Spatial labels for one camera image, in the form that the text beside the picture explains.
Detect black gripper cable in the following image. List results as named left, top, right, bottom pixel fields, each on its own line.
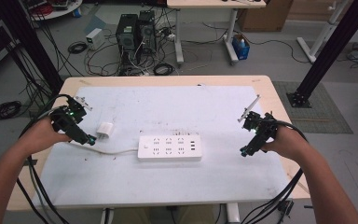
left=241, top=119, right=308, bottom=224
left=14, top=93, right=73, bottom=224

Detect black cable coil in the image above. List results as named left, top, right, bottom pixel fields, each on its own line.
left=67, top=40, right=89, bottom=55
left=152, top=62, right=176, bottom=77
left=0, top=100, right=23, bottom=122

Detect white table mat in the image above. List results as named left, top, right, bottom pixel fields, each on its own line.
left=32, top=85, right=291, bottom=209

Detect person's left hand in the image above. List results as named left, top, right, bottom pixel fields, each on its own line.
left=18, top=117, right=73, bottom=157

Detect white metal stand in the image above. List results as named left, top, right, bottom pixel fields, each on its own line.
left=296, top=0, right=357, bottom=64

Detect person's right hand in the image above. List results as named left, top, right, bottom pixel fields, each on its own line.
left=260, top=125, right=310, bottom=163

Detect black computer tower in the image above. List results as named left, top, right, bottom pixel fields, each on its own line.
left=137, top=9, right=158, bottom=54
left=115, top=13, right=139, bottom=53

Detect white power supply box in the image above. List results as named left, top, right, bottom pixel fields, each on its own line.
left=85, top=27, right=105, bottom=51

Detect white power strip cable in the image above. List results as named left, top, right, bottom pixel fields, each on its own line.
left=67, top=141, right=140, bottom=156

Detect white power strip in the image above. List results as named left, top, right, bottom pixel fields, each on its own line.
left=137, top=133, right=203, bottom=162

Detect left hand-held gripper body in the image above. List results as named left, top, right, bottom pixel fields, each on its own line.
left=49, top=95, right=94, bottom=140

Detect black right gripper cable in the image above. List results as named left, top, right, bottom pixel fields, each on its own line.
left=241, top=119, right=308, bottom=224

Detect round white table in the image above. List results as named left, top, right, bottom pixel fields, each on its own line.
left=21, top=0, right=84, bottom=22

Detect white table leg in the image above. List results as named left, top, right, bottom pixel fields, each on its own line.
left=225, top=203, right=241, bottom=224

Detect blue box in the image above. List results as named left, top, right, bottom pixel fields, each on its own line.
left=231, top=34, right=251, bottom=61

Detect grey floor mat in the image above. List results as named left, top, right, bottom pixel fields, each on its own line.
left=272, top=80, right=354, bottom=135

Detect white charger plug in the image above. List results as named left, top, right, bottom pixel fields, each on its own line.
left=96, top=121, right=116, bottom=140

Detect white-legged wooden desk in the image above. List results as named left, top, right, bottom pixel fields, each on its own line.
left=166, top=0, right=268, bottom=65

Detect cardboard box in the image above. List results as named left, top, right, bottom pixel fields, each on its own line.
left=237, top=0, right=294, bottom=33

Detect black metal post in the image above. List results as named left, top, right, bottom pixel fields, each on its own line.
left=286, top=0, right=358, bottom=109
left=0, top=0, right=65, bottom=95

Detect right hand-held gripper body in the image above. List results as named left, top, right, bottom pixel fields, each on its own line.
left=237, top=94, right=280, bottom=142

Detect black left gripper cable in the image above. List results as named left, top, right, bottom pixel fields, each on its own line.
left=14, top=93, right=73, bottom=224

